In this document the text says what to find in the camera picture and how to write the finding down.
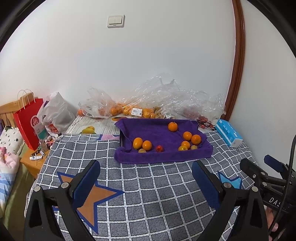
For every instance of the person right hand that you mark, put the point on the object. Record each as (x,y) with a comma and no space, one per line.
(277,230)

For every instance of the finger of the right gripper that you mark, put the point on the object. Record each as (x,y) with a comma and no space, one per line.
(252,170)
(275,164)

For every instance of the purple towel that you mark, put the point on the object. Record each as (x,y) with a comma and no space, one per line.
(156,131)

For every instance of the wall light switch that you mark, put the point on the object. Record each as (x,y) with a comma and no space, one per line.
(116,21)

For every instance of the blue tissue pack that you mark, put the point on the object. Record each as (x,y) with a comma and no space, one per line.
(228,133)

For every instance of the red paper shopping bag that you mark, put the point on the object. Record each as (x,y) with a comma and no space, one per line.
(26,117)

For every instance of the fruit printed paper mat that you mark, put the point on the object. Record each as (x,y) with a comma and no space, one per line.
(101,126)

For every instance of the small red fruit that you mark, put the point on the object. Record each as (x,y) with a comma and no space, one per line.
(159,148)

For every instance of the large clear plastic bag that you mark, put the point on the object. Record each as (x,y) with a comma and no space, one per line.
(166,96)

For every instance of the white patterned pillow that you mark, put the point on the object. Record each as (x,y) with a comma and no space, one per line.
(12,140)

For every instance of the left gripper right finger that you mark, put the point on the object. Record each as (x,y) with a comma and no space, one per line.
(251,221)

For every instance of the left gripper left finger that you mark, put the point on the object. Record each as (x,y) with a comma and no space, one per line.
(40,222)

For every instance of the small clear bag of oranges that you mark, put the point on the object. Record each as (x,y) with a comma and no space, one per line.
(98,105)

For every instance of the large orange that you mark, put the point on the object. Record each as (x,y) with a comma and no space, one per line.
(173,126)

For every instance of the white plastic shopping bag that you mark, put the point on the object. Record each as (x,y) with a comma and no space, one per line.
(55,114)

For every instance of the brown wooden door frame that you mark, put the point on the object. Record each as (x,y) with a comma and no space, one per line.
(238,62)

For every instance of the wooden bedside table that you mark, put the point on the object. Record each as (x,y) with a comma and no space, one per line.
(33,166)

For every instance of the clear bag of red fruit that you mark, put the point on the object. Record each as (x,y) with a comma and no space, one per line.
(204,107)

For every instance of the pink striped bedding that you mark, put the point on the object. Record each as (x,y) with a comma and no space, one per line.
(8,170)

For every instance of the grey checked blanket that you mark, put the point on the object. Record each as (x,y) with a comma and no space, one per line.
(160,201)

